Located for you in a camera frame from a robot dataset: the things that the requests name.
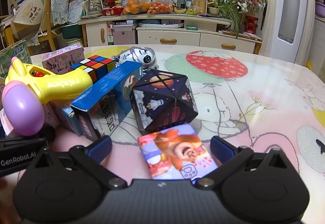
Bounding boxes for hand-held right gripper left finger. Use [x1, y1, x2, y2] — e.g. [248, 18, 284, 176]
[27, 136, 127, 190]

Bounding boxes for multicoloured puzzle cube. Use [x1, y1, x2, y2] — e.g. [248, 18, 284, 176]
[69, 55, 116, 85]

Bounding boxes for cardboard box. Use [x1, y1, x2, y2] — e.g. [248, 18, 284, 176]
[0, 40, 33, 110]

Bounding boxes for light blue small box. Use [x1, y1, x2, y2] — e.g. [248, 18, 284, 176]
[49, 101, 84, 136]

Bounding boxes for red gift box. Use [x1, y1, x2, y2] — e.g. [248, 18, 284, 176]
[102, 7, 125, 16]

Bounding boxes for pink metal case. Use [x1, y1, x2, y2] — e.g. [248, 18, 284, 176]
[112, 24, 138, 45]

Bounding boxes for green trash bin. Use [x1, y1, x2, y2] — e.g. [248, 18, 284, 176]
[62, 24, 84, 48]

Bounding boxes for white oval tray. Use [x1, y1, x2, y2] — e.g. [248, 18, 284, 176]
[138, 21, 184, 29]

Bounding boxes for dark blue carton box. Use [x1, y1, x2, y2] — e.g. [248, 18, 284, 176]
[70, 61, 143, 141]

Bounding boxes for beige tote bag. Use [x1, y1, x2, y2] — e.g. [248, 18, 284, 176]
[13, 0, 45, 39]

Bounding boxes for black space print cube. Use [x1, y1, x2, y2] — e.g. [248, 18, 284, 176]
[129, 69, 199, 135]

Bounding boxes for silver astronaut toy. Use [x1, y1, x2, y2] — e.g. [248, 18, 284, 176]
[111, 46, 159, 74]

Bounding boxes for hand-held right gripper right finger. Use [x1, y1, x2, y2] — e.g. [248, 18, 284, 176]
[195, 136, 299, 190]

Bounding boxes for pink box blue dragon print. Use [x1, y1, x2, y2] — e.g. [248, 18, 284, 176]
[0, 108, 18, 138]

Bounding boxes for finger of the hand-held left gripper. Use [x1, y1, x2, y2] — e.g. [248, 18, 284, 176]
[38, 126, 56, 142]

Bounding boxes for pink doll blind box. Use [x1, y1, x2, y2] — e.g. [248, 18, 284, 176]
[41, 42, 85, 75]

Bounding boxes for cartoon bear card box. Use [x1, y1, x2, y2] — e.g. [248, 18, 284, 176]
[138, 124, 219, 184]

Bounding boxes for printed balloon tablecloth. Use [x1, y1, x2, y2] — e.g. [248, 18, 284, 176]
[0, 45, 325, 224]

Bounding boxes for cream television cabinet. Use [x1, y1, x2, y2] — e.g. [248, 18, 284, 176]
[77, 12, 263, 55]

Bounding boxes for purple basin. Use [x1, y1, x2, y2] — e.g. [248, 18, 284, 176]
[315, 2, 325, 17]

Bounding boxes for yellow purple toy gun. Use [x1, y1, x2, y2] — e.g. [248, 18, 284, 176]
[1, 56, 93, 137]

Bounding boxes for white tower air conditioner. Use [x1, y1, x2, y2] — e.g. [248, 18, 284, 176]
[269, 0, 315, 67]

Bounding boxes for red lantern stand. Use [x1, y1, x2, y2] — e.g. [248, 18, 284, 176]
[244, 16, 259, 35]

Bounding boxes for wooden picture frame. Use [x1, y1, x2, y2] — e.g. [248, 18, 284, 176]
[192, 0, 207, 15]

